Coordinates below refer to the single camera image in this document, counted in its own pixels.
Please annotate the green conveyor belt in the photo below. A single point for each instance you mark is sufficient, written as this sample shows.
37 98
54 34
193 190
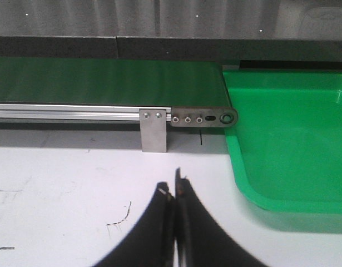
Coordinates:
91 81

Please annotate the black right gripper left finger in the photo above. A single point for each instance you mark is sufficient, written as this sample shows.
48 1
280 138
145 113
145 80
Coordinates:
151 241

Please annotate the green plastic bin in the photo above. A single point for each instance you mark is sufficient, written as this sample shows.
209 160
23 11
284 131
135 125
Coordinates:
286 148

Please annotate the dark grey back table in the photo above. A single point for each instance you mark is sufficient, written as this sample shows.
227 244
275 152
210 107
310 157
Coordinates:
247 53

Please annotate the steel roller end plate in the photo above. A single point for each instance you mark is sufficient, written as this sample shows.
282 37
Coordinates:
203 117

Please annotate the grey curtain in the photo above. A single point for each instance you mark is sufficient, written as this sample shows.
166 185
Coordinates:
174 19

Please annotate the aluminium conveyor side rail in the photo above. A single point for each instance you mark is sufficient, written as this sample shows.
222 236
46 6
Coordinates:
33 112

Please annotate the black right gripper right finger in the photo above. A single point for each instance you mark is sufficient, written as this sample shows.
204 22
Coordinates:
201 241

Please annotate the steel conveyor support bracket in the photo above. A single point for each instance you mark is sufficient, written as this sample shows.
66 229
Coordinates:
153 130

